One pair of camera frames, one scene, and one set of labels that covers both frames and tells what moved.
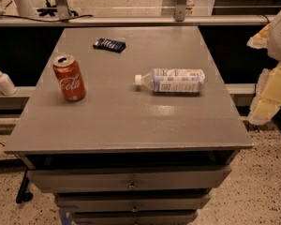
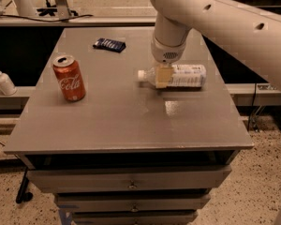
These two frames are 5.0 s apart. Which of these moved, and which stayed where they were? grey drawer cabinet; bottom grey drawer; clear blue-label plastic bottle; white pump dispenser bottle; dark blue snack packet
Moved: clear blue-label plastic bottle
Stayed: grey drawer cabinet; white pump dispenser bottle; bottom grey drawer; dark blue snack packet
